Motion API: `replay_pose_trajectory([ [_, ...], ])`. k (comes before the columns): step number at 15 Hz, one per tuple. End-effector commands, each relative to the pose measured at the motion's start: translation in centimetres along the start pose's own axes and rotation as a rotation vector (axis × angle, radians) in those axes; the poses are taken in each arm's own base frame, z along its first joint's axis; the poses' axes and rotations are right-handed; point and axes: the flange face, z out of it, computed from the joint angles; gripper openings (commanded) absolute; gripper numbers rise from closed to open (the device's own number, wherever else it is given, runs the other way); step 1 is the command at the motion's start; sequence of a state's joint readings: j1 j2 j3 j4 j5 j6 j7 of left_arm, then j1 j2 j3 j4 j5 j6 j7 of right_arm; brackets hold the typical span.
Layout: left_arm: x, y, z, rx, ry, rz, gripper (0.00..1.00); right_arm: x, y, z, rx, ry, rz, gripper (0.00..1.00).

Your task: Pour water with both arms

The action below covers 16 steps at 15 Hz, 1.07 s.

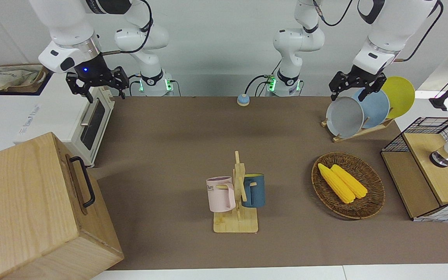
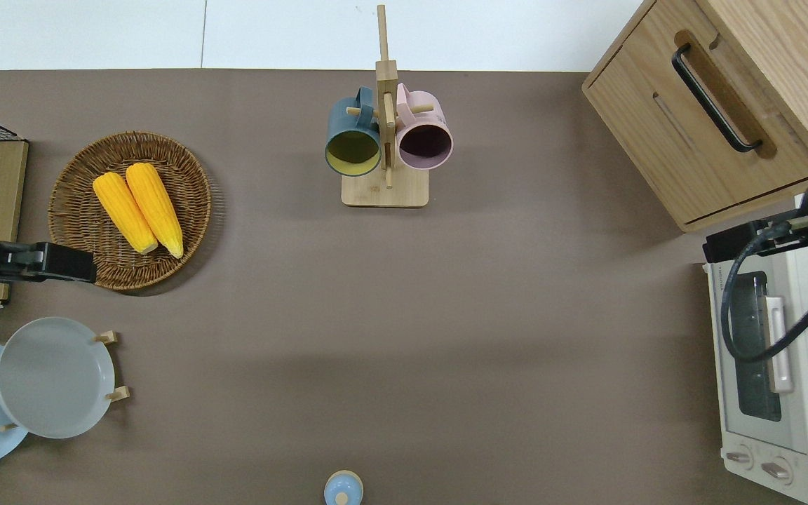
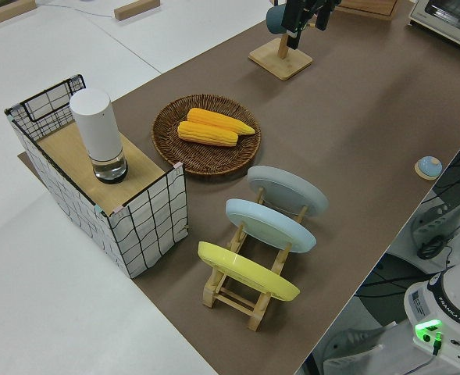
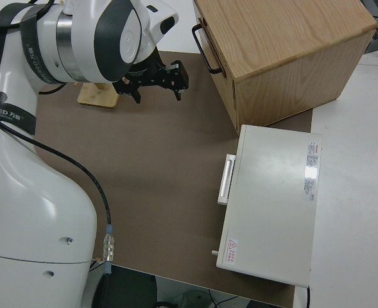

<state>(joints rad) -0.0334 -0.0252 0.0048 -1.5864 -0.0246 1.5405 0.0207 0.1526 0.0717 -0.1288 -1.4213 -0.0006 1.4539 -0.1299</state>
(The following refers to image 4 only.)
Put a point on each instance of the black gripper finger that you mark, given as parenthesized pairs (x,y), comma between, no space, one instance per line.
(180,77)
(132,90)

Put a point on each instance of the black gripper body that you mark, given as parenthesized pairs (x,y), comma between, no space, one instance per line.
(145,75)

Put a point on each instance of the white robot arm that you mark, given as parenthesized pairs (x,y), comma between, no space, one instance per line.
(31,208)

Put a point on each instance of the brown table mat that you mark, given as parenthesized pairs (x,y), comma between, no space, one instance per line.
(159,176)

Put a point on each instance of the light wooden cabinet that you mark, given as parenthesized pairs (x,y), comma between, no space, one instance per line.
(288,38)

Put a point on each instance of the white toaster oven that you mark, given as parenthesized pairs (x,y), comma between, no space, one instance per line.
(272,199)

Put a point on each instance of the black rounded stand base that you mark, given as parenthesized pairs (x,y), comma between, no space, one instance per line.
(134,288)

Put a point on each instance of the grey round container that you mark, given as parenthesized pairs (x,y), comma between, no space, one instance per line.
(192,298)

